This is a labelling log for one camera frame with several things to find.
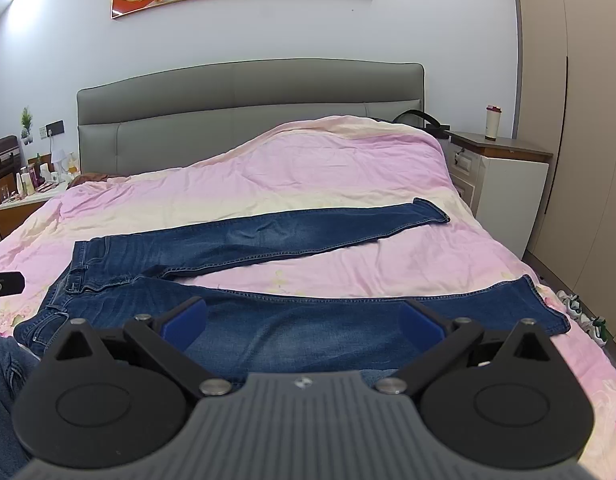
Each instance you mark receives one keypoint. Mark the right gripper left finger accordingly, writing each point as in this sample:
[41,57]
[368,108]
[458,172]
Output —
[161,342]

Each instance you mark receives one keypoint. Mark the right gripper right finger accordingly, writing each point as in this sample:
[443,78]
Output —
[440,343]

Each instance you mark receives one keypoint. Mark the blue denim jeans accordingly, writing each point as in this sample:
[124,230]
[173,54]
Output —
[112,278]

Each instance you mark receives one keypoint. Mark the left bedside table with clutter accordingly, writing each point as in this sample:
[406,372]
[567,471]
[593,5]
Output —
[25,185]

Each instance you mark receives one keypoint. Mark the white green sneaker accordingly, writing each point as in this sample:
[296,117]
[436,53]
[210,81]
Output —
[594,326]

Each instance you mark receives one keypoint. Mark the small green potted plant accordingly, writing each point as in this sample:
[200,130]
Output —
[26,121]

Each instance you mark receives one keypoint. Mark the white bedside cabinet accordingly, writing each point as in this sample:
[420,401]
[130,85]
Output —
[501,181]

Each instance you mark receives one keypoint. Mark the grey padded headboard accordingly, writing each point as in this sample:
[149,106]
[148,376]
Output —
[177,117]

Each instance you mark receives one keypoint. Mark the pink floral bed quilt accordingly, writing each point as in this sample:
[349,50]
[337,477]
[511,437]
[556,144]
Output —
[331,162]

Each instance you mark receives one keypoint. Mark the white tumbler with red lid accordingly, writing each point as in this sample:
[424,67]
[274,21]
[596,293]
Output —
[493,117]

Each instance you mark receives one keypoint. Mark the beige wardrobe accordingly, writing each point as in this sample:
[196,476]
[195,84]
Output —
[568,107]

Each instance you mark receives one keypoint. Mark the black wall socket panel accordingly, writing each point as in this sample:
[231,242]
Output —
[55,128]

